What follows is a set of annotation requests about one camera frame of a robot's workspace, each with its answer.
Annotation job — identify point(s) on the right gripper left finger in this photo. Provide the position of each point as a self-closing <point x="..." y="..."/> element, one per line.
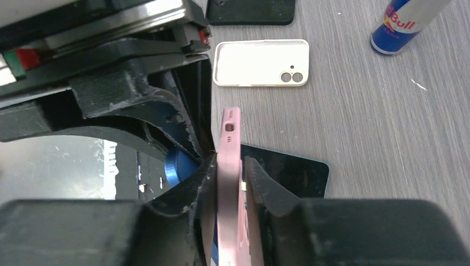
<point x="176" y="228"/>

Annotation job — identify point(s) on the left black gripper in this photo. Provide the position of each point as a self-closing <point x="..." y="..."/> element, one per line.
<point x="133" y="72"/>

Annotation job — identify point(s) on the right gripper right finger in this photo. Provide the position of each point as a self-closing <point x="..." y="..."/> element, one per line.
<point x="287" y="230"/>

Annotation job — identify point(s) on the dark blue phone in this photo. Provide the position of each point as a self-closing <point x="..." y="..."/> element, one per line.
<point x="178" y="166"/>

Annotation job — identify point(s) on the black phone case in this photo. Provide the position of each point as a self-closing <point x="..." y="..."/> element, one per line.
<point x="250" y="12"/>

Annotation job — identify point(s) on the Red Bull can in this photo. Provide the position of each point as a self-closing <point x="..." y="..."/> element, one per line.
<point x="401" y="22"/>

